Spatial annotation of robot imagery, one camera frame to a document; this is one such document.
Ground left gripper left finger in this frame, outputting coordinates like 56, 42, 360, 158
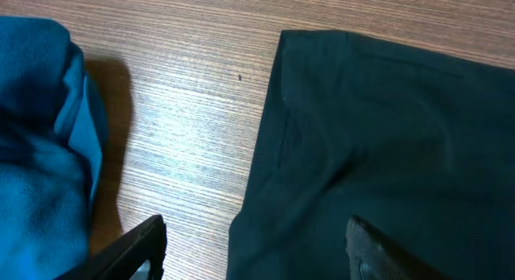
57, 215, 167, 280

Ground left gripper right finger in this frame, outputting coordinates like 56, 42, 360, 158
345, 216, 447, 280

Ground black polo shirt with logo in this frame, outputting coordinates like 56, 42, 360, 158
227, 31, 514, 279

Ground blue crumpled shirt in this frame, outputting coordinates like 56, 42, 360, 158
1, 17, 108, 279

